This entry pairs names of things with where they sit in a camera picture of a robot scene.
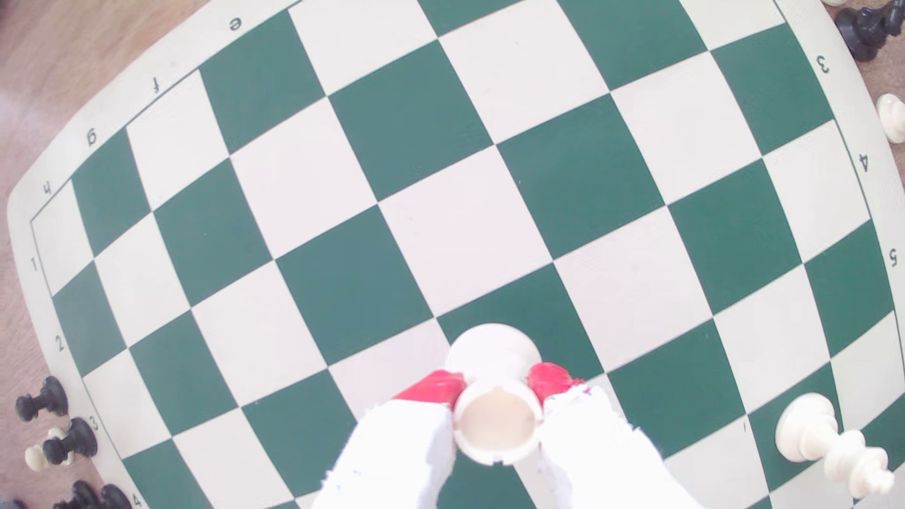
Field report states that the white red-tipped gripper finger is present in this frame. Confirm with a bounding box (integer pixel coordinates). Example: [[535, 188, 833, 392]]
[[313, 369, 468, 509], [527, 362, 704, 509]]

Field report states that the white chess rook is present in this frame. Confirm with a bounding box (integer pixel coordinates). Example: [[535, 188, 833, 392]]
[[444, 323, 545, 468]]

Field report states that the white chess king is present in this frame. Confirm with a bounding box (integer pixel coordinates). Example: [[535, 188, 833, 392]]
[[775, 393, 895, 499]]

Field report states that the green white chess board mat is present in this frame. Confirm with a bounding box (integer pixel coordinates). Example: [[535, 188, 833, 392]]
[[6, 0, 905, 509]]

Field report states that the white chess pawn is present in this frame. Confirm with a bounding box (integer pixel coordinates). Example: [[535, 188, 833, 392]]
[[25, 427, 72, 472]]

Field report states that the white chess piece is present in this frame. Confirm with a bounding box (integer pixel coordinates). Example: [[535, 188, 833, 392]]
[[877, 93, 905, 144]]

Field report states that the black chess piece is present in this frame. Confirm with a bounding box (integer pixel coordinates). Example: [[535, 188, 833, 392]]
[[836, 0, 905, 62]]

